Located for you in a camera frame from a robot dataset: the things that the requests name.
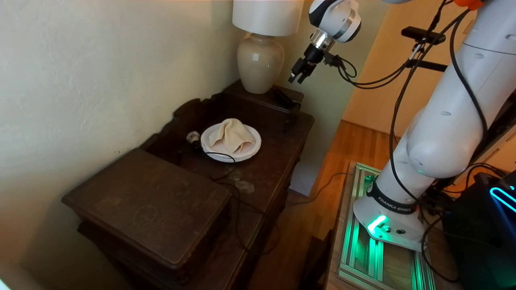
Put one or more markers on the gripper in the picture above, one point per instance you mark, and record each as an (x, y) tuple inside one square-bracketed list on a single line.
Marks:
[(312, 55)]

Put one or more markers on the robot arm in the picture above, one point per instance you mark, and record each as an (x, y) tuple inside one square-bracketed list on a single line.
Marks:
[(443, 121)]

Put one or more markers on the black remote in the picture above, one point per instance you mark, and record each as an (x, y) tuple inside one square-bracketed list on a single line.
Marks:
[(283, 99)]

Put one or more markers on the beige table lamp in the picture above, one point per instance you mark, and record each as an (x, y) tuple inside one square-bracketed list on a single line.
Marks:
[(260, 60)]

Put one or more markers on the beige cloth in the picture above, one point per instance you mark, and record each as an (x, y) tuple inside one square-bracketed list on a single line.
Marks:
[(231, 135)]

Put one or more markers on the white plate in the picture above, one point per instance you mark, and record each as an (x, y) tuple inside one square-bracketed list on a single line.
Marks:
[(246, 153)]

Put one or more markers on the small silver black plug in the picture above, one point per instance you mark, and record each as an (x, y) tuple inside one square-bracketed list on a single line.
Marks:
[(193, 137)]

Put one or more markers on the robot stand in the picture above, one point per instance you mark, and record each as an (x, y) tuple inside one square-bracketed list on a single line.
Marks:
[(363, 262)]

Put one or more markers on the dark wooden box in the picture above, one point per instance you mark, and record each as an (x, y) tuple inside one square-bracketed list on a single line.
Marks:
[(149, 201)]

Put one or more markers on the black computer with blue light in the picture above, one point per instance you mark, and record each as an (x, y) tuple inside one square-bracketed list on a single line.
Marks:
[(479, 237)]

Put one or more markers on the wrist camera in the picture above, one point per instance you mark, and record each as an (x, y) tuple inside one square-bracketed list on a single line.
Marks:
[(331, 59)]

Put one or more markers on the camera on mount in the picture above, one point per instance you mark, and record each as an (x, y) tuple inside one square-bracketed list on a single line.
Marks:
[(423, 34)]

